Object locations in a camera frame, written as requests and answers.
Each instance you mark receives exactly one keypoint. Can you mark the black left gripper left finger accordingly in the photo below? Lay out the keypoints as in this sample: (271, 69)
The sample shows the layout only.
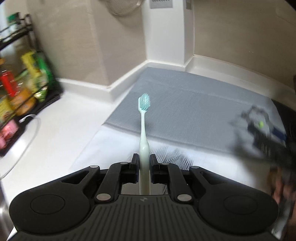
(117, 175)

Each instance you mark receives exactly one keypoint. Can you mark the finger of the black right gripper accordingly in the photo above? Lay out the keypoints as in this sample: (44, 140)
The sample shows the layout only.
(252, 144)

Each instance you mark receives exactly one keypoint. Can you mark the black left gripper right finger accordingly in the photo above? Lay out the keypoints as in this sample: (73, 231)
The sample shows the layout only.
(170, 175)

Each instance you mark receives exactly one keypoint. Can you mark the dark metal cookie cutter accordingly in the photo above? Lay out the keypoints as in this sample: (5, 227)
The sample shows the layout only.
(256, 117)

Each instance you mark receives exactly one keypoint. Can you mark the mint green toothbrush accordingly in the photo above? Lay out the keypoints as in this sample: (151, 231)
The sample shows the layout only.
(144, 150)

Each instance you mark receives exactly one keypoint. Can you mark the person's hand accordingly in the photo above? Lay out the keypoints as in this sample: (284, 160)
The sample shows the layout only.
(282, 184)

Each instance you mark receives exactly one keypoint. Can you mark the grey white patterned mat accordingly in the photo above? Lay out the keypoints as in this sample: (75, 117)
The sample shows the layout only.
(186, 124)

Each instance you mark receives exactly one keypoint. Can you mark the black smartphone showing video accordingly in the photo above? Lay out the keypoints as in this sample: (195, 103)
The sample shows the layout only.
(11, 131)

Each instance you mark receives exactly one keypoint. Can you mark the orange cooking oil bottle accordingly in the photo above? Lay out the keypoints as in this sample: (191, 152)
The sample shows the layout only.
(19, 94)

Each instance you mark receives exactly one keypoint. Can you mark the yellow green snack bag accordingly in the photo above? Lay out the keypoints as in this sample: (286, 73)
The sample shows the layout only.
(40, 78)

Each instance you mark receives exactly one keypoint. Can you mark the metal mesh strainer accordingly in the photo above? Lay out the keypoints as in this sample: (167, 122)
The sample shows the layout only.
(123, 7)

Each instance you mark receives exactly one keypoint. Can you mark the black wire spice rack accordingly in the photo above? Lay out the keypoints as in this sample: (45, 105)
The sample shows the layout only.
(20, 38)

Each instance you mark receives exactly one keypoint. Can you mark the white wall vent grille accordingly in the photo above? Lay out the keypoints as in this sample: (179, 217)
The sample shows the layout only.
(157, 4)

